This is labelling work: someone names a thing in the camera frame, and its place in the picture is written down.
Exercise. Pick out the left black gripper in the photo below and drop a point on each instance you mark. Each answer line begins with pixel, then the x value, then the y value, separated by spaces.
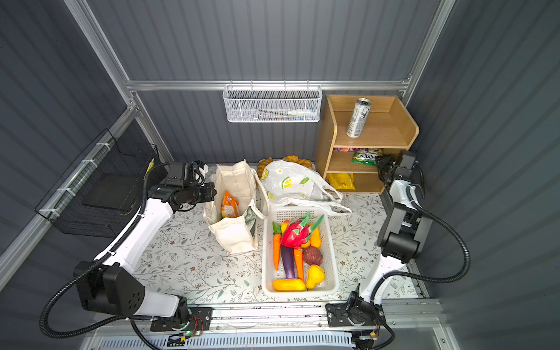
pixel 210 192

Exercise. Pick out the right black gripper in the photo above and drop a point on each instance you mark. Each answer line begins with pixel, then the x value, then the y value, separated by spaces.
pixel 385 161

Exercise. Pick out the orange pink candy bag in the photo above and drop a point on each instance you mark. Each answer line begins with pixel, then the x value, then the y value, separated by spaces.
pixel 230 206

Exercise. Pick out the green candy bag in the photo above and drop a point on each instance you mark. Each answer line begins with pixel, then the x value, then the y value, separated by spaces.
pixel 366 157

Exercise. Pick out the cream canvas tote bag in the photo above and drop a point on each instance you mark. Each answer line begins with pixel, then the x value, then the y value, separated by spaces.
pixel 236 235

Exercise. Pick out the white lemon-print plastic bag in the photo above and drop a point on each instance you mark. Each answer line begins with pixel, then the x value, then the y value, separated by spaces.
pixel 291 184

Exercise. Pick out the white plastic produce basket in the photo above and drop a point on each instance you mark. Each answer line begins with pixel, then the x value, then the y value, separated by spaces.
pixel 269 274

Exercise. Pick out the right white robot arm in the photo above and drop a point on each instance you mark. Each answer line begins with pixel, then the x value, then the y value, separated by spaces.
pixel 404 231

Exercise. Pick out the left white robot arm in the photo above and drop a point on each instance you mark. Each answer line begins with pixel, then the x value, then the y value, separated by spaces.
pixel 112 288

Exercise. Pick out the yellow snack bag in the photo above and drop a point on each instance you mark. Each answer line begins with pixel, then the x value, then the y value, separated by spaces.
pixel 341 181

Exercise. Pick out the wooden shelf unit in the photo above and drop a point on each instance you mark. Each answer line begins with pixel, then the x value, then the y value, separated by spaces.
pixel 389 127

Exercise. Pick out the right silver drink can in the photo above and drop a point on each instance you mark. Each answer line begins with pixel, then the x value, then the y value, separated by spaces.
pixel 358 118

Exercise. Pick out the left orange carrot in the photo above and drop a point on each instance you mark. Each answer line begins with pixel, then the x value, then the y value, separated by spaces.
pixel 277 244

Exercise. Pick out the pink dragon fruit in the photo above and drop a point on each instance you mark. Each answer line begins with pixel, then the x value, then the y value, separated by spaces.
pixel 299 232

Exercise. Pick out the purple eggplant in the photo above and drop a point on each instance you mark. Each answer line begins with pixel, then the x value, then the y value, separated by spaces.
pixel 288 261

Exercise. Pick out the toothpaste tube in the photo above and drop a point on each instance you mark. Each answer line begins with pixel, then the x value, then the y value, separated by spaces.
pixel 298 114

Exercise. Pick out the yellow corn cob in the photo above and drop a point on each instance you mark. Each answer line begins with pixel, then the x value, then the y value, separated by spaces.
pixel 289 285

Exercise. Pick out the dark red passion fruit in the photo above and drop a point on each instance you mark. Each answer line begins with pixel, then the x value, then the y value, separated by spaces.
pixel 313 256

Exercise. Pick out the yellow pear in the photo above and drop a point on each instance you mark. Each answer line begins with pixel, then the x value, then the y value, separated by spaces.
pixel 316 275

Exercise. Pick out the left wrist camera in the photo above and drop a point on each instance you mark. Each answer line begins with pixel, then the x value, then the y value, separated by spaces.
pixel 186 174

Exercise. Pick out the white wire wall basket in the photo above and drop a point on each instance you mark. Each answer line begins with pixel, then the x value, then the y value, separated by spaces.
pixel 243 105

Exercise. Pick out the black wire wall basket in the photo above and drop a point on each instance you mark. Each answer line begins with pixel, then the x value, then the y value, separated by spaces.
pixel 101 195

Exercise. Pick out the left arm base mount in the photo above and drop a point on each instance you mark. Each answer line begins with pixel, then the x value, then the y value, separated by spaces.
pixel 193 319

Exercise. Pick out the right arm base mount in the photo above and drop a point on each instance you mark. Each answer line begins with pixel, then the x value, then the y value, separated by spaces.
pixel 342 315

